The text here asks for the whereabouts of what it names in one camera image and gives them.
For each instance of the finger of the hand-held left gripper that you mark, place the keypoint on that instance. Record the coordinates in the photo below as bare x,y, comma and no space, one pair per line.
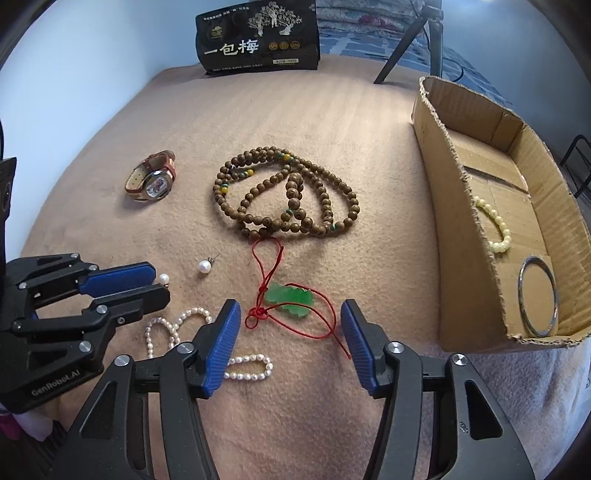
138,302
120,277

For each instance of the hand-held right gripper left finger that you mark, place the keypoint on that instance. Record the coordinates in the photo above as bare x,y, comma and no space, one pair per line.
221,350

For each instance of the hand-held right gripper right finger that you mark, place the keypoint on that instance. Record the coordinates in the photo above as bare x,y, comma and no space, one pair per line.
358,341

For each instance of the pearl stud earring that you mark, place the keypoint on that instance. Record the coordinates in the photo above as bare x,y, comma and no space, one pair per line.
203,267
164,278

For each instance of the cardboard box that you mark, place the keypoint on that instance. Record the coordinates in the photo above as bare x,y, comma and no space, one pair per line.
461,258

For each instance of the pink cloth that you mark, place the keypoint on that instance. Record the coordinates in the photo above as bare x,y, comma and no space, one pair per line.
14,424

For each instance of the silver bangle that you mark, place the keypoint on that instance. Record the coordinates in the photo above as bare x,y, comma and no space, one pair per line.
534,259

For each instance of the black printed snack bag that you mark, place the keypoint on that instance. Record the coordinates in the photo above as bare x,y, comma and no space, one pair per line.
258,46

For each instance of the blue patterned bedsheet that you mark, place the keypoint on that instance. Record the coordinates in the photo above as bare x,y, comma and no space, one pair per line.
364,50

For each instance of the black tripod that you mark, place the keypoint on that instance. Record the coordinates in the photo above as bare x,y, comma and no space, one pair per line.
434,41

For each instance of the folded floral quilt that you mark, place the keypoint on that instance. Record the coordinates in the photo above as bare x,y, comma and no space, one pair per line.
360,14

